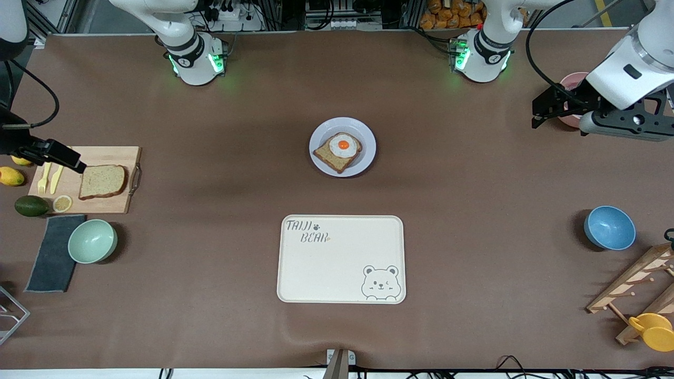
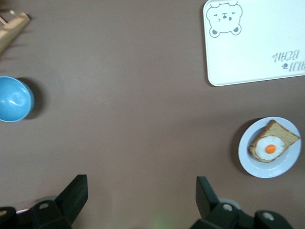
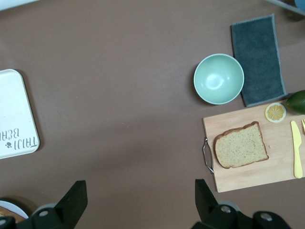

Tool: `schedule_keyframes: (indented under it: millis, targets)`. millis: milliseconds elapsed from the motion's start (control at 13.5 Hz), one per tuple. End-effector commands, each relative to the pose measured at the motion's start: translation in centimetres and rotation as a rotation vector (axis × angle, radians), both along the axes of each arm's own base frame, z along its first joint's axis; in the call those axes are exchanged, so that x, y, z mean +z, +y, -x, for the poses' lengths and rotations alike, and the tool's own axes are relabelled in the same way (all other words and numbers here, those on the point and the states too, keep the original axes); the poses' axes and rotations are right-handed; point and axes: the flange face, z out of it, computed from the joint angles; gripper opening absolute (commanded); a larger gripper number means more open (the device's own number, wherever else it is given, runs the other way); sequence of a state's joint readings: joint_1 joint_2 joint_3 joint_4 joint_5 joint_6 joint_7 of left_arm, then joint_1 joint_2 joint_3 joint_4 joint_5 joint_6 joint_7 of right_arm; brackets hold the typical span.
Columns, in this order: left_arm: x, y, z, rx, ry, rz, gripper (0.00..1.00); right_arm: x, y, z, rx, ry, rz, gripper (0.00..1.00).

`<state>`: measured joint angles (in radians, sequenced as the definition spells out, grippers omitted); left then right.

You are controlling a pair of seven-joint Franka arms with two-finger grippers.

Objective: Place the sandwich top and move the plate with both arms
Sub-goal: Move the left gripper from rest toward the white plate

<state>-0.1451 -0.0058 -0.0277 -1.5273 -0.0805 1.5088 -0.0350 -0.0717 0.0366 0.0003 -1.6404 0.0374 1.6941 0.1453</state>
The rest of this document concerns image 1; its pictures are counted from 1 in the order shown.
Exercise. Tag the plain brown bread slice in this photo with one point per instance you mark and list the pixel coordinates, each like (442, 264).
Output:
(102, 181)

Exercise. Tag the beige bear print tray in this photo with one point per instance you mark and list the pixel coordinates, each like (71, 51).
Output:
(326, 273)

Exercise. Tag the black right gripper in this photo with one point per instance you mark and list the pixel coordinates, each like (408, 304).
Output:
(17, 139)

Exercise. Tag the dark grey cloth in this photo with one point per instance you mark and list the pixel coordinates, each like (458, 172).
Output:
(52, 258)

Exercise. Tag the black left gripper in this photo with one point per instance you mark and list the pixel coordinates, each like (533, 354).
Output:
(575, 98)

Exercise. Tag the fried egg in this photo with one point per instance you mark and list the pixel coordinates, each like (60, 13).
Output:
(337, 151)

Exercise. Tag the yellow plastic knife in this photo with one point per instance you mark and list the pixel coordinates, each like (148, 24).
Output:
(56, 181)

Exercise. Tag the yellow cup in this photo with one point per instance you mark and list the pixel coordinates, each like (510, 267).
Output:
(655, 332)

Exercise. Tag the green avocado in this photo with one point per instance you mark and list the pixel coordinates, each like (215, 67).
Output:
(31, 206)

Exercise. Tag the blue bowl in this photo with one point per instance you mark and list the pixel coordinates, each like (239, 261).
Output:
(610, 228)

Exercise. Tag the pointed yellow lemon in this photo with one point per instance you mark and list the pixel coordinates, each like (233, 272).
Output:
(10, 176)

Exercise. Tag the white round plate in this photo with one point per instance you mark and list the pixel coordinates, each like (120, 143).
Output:
(321, 158)

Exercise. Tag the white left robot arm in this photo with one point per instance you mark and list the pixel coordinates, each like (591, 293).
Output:
(482, 60)

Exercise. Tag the yellow plastic fork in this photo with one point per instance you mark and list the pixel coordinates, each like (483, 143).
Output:
(43, 181)

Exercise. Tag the orange packaged buns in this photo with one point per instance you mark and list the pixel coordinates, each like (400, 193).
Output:
(447, 16)

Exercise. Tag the white power strip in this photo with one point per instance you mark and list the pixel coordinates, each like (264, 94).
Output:
(353, 23)
(237, 21)

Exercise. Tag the aluminium frame structure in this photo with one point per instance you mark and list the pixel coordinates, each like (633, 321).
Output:
(52, 16)

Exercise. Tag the mint green bowl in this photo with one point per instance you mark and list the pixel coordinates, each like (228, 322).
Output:
(92, 241)

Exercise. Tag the pink bowl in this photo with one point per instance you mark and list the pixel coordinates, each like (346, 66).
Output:
(571, 79)

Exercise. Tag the wooden cup rack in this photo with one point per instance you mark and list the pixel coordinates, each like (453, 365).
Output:
(632, 279)

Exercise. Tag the wooden cutting board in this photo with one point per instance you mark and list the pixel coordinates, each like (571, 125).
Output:
(113, 155)

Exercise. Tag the round yellow lemon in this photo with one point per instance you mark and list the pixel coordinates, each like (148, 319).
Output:
(21, 161)

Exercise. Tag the lemon slice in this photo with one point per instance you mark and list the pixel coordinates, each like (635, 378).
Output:
(62, 203)

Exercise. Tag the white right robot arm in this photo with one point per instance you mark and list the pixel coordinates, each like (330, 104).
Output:
(195, 66)

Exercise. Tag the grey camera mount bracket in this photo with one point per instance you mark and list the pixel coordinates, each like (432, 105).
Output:
(337, 368)

